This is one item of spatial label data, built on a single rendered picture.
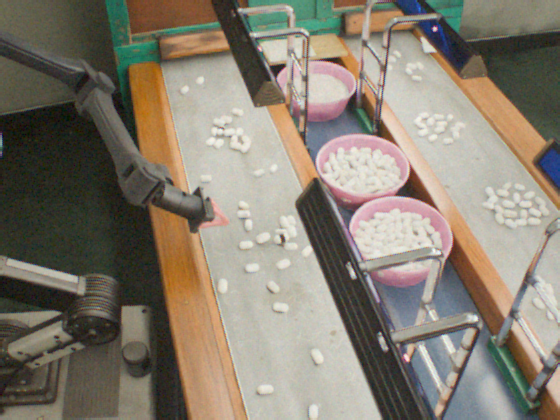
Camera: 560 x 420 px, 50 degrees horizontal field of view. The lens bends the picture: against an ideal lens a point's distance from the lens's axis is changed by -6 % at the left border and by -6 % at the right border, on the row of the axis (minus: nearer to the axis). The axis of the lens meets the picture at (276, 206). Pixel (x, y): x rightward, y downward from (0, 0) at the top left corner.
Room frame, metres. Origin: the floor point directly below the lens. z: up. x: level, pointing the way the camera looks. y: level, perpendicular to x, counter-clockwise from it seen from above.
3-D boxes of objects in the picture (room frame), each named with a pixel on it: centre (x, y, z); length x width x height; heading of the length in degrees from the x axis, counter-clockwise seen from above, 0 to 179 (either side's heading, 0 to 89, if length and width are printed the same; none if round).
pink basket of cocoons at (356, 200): (1.38, -0.25, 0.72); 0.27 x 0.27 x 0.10
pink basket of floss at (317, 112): (1.80, -0.13, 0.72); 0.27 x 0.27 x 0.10
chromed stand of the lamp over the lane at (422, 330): (0.64, -0.23, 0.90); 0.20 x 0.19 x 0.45; 15
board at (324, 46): (2.01, -0.08, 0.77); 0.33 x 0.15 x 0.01; 105
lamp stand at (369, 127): (1.68, -0.37, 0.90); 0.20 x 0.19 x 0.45; 15
